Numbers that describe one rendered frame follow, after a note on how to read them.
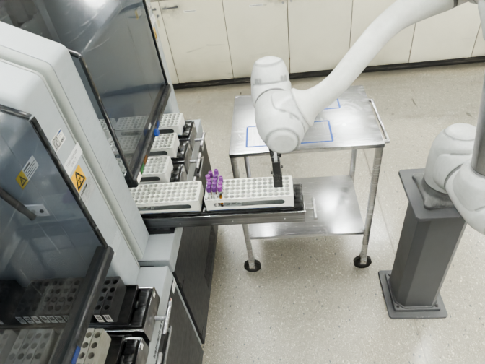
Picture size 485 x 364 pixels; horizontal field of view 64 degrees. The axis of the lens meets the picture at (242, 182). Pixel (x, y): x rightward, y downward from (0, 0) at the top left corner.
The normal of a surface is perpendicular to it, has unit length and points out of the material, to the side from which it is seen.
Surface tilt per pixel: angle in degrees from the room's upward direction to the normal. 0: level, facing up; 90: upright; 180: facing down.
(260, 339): 0
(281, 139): 94
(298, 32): 90
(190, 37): 90
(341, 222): 0
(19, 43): 29
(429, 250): 90
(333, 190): 0
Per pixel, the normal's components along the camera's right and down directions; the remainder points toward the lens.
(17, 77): 0.38, -0.67
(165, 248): -0.12, -0.73
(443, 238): -0.04, 0.68
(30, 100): 0.99, -0.06
